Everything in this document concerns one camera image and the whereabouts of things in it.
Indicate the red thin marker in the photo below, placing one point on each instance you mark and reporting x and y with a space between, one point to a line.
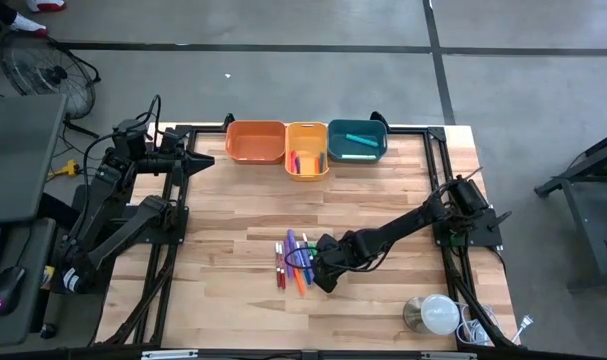
282 272

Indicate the metal cup white lid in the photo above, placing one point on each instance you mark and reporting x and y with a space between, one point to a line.
440 315

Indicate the dark grey monitor panel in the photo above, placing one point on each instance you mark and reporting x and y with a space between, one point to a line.
18 155

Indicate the grey desk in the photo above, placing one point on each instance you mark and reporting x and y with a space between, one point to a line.
33 320

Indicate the two-tone purple thick marker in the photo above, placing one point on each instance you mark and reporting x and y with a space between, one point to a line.
310 262

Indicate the mint green highlighter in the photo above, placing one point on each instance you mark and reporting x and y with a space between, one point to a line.
358 157

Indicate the coral highlighter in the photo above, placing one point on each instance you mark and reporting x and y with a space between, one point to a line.
317 166

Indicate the black clamp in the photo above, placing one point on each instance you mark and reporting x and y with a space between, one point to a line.
379 119
228 121

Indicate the yellow power connector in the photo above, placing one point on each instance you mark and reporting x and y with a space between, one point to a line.
70 168

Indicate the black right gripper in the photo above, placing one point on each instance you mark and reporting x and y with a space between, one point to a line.
333 257

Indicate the teal thick marker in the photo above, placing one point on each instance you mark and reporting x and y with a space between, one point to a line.
361 140

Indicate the small black knob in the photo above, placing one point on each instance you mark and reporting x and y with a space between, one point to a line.
47 330

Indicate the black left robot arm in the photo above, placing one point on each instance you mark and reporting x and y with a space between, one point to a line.
103 200

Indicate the black metal cart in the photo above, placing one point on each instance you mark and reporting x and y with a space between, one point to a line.
573 174

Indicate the pink highlighter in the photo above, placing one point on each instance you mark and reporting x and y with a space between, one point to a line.
293 162

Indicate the purple highlighter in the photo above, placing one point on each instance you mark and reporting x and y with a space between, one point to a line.
297 166

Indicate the black aluminium table frame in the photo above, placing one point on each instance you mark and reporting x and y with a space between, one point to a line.
208 130

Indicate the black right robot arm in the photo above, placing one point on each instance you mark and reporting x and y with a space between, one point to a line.
408 220

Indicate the black capped white marker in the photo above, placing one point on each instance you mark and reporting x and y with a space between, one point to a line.
305 236

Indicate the black computer mouse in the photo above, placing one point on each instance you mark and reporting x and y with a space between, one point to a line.
8 290

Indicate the yellow plastic bin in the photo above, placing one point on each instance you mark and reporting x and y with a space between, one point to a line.
306 145

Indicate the person's white red shoe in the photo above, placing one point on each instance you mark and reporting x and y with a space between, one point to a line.
30 27
45 5

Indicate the white power plug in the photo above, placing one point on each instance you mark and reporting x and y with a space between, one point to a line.
527 321

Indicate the orange plastic bin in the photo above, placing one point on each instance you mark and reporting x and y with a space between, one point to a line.
255 142

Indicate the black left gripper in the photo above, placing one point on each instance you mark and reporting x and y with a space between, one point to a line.
175 160

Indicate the teal plastic bin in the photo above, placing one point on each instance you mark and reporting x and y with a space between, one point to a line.
357 149

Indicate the maroon thin marker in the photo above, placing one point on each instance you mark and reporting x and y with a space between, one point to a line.
278 265

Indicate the blue capped white marker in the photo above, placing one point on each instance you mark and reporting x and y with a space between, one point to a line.
306 279

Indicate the black floor fan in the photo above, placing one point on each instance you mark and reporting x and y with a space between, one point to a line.
53 75

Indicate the silver metal bracket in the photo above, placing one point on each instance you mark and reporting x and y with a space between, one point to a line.
168 355
448 356

